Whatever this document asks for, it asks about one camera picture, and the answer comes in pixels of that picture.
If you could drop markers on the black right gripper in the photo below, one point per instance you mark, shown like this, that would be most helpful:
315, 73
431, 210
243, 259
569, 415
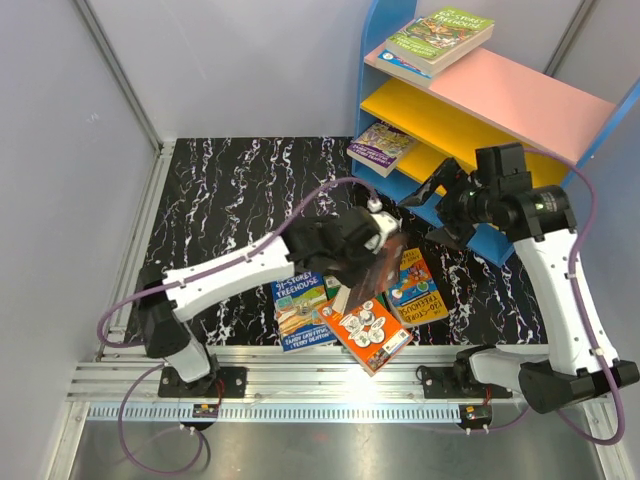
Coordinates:
454, 231

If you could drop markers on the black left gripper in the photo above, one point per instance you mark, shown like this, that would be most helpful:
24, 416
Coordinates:
348, 277

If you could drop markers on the dark navy paperback book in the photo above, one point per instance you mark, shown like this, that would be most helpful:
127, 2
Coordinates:
379, 277

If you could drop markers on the purple treehouse book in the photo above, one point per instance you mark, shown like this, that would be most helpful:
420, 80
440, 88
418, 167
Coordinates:
381, 147

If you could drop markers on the light blue 26-storey treehouse book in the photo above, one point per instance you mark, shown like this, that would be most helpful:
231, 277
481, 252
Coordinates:
400, 62

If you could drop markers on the green 65-storey treehouse book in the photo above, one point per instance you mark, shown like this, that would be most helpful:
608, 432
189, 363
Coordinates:
459, 33

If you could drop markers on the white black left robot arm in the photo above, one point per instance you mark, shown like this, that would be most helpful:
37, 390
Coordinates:
168, 299

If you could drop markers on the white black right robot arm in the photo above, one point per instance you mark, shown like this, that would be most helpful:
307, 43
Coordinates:
539, 222

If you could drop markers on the dark green book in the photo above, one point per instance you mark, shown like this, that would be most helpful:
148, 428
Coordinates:
332, 286

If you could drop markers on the colourful wooden bookshelf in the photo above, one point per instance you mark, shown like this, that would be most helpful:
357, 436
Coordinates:
484, 99

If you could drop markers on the blue 91-storey treehouse book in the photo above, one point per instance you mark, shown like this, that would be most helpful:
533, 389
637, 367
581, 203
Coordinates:
295, 301

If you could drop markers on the yellow 130-storey treehouse book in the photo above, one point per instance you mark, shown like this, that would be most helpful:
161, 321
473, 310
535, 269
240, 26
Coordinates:
415, 299

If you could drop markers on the orange cartoon book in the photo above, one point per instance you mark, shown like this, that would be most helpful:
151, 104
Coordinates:
370, 333

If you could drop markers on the aluminium rail frame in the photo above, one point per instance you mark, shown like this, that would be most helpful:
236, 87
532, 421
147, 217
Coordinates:
220, 195

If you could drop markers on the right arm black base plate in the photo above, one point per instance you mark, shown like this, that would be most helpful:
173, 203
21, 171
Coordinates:
441, 383

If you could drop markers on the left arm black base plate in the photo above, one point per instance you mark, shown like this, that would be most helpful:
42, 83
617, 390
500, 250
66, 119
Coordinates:
228, 381

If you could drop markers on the slotted grey cable duct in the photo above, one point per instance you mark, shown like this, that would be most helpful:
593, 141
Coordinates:
278, 413

